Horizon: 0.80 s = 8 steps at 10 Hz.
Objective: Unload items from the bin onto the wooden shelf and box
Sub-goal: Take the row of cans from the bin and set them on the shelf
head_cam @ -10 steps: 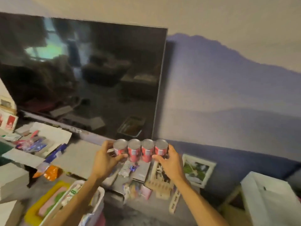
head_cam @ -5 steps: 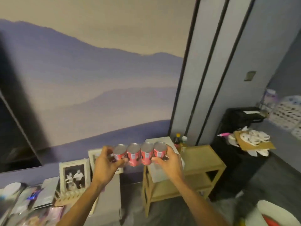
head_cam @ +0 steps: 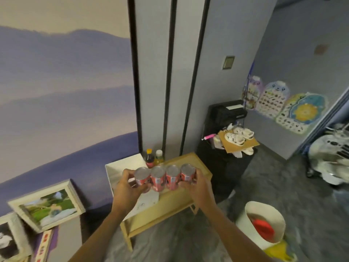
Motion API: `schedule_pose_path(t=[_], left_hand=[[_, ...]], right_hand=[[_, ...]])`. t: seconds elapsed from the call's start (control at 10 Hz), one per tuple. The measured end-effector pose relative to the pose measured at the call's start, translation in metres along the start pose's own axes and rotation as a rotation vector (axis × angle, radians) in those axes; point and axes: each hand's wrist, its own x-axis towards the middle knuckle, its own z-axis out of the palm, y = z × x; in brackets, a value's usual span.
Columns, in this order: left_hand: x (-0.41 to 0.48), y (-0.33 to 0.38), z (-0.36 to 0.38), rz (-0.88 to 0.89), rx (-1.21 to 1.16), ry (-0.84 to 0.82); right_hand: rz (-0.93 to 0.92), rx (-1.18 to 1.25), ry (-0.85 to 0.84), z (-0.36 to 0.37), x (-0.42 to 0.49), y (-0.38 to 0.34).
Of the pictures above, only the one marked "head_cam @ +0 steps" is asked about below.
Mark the yellow juice bottle white cap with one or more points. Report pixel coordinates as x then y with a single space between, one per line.
159 159

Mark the light blue animal wall chart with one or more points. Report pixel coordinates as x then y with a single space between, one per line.
272 100

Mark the white frame colour photo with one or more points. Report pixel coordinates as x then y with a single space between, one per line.
49 207

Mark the person's right forearm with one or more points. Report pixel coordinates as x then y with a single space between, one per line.
234 237

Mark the white paper sheet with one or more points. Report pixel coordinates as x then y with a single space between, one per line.
237 154

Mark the purple animal wall chart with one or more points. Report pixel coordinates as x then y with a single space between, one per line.
252 92

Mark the pink hand pump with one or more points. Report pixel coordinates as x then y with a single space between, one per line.
208 137

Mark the yellow wooden small table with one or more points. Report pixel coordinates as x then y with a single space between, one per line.
169 201

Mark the brown cardboard sheet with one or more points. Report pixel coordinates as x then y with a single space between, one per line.
252 144

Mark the person's left forearm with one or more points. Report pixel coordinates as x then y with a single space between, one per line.
101 240

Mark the person's right hand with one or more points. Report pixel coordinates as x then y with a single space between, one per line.
201 191

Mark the white cardboard box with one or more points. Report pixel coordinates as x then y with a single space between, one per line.
117 174

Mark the black air purifier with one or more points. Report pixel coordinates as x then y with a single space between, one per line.
223 114

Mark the cream wooden bead ruler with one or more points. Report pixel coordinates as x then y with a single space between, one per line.
43 246

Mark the white waste bin yellow base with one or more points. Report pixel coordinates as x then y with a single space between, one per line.
268 212

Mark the white green-heeled child sandal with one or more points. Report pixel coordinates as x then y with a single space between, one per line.
234 139
244 132

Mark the brass wall switch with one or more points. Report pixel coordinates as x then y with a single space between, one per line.
228 62
321 49

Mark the grey television cabinet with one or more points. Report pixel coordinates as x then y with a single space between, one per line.
71 242

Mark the white toy scooter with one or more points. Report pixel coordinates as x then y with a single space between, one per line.
324 150

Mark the black storage box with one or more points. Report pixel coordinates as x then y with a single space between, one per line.
223 171

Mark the white frame monochrome photo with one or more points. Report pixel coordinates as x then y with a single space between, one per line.
8 240

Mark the red lidded cup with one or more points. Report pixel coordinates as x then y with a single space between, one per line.
263 229

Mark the dark soda bottle yellow cap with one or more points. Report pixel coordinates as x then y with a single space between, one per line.
149 160

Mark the person's left hand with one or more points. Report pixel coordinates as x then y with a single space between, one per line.
125 196

